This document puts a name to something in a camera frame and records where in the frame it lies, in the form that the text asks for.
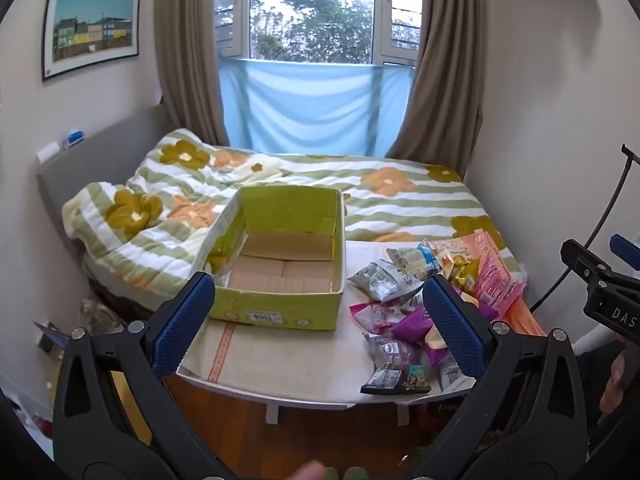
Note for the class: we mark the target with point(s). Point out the person's right hand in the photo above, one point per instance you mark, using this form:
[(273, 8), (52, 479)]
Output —
[(612, 382)]

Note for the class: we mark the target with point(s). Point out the pile of snack packets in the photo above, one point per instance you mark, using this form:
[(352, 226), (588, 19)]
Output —
[(380, 280)]

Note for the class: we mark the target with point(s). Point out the white framed window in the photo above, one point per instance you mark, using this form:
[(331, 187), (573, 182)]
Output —
[(310, 10)]

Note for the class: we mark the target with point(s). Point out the framed houses picture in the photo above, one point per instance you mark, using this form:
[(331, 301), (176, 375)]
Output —
[(90, 30)]

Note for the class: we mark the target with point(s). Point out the orange flat packet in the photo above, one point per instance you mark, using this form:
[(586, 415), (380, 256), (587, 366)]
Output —
[(525, 320)]

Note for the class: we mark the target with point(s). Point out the brown left curtain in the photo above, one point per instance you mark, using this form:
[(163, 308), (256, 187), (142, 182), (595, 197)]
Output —
[(187, 50)]

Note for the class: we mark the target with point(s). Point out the beige patterned table cloth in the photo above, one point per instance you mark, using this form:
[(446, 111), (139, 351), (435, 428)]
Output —
[(280, 360)]

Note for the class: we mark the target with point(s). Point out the light blue window cloth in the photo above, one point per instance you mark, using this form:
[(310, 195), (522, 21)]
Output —
[(310, 105)]

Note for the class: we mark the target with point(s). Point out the white low table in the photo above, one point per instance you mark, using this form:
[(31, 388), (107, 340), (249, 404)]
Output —
[(300, 397)]

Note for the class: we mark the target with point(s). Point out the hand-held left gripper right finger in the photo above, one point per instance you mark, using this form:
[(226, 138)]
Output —
[(452, 325)]

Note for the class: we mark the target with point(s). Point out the blue and white item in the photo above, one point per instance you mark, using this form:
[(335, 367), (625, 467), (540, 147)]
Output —
[(75, 138)]

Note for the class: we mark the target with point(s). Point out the green cardboard box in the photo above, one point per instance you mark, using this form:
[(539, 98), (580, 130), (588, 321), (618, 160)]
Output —
[(270, 310)]

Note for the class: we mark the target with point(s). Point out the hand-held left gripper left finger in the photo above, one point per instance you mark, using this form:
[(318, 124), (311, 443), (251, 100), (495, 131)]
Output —
[(182, 325)]

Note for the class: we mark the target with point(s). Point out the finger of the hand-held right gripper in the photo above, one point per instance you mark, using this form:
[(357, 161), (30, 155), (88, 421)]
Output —
[(582, 262), (625, 246)]

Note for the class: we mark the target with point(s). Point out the grey bed headboard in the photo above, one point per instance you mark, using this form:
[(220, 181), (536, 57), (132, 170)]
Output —
[(110, 150)]

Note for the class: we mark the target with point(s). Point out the floral striped blanket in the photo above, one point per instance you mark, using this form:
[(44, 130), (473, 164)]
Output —
[(300, 170)]

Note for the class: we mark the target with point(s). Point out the white wall switch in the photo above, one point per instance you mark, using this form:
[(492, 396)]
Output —
[(47, 153)]

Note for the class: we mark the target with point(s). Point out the clear glassware cluster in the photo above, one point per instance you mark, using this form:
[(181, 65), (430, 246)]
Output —
[(97, 315)]

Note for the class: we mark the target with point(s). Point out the large peach printed bag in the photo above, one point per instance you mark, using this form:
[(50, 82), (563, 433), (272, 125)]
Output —
[(495, 280)]

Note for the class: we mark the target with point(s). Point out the white mattress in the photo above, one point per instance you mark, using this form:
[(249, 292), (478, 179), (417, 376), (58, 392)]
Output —
[(365, 246)]

